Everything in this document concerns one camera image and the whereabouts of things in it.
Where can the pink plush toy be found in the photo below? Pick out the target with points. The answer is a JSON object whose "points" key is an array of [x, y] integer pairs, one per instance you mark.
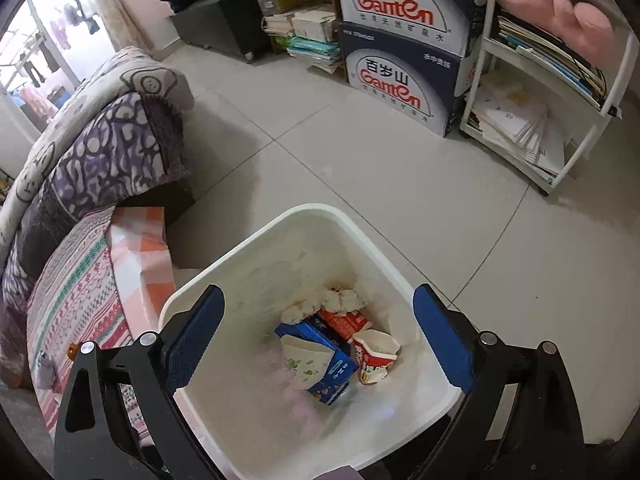
{"points": [[550, 10]]}

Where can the grey crumpled wrapper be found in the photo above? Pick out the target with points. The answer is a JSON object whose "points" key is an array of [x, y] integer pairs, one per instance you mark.
{"points": [[46, 367]]}

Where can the cream curtain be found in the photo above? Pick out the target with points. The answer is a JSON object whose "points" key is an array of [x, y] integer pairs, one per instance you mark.
{"points": [[115, 10]]}

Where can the white green paper cup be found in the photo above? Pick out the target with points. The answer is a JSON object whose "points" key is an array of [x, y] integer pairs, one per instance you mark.
{"points": [[305, 365]]}

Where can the white plastic trash bin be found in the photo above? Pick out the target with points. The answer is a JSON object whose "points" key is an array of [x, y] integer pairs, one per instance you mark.
{"points": [[260, 270]]}

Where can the crushed red paper cup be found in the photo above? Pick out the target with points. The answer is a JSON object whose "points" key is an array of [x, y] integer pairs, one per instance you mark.
{"points": [[372, 360]]}

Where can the blue water bottle carton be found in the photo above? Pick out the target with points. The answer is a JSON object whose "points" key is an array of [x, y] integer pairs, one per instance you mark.
{"points": [[395, 5], [395, 85]]}

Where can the stack of thin books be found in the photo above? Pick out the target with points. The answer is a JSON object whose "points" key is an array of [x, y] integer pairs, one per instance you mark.
{"points": [[550, 60]]}

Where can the black storage bench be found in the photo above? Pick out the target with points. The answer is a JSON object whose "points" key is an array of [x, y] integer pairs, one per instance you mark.
{"points": [[225, 25]]}

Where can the stack of white papers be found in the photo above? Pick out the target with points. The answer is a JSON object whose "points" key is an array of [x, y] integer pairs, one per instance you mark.
{"points": [[520, 125]]}

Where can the white shelf cart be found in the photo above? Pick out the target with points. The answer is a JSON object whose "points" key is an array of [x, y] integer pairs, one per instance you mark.
{"points": [[620, 67]]}

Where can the purple cloth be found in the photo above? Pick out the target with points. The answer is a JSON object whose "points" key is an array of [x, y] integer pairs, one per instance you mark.
{"points": [[342, 473]]}

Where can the small grey box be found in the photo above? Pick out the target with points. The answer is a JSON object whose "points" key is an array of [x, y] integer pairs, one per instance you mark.
{"points": [[266, 2]]}

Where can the white tissue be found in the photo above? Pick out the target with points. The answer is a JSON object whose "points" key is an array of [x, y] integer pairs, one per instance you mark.
{"points": [[320, 301], [294, 313], [352, 295]]}

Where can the grey cartoon print blanket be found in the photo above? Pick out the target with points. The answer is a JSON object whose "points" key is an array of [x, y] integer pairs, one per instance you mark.
{"points": [[145, 75]]}

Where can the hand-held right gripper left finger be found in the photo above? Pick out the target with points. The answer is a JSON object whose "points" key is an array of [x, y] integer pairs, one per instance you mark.
{"points": [[192, 340]]}

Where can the small orange object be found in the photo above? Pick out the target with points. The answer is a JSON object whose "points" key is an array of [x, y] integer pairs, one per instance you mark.
{"points": [[73, 351]]}

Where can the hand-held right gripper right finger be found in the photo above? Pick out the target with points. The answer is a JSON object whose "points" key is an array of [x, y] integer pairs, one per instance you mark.
{"points": [[445, 340]]}

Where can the pink checked cloth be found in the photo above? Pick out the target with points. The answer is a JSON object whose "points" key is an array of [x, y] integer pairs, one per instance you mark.
{"points": [[145, 260]]}

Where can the row of hanging clothes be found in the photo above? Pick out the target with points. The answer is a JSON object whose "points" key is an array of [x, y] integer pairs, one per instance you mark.
{"points": [[60, 30]]}

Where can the patterned striped tablecloth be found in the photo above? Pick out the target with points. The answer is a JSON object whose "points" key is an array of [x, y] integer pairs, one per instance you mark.
{"points": [[85, 285]]}

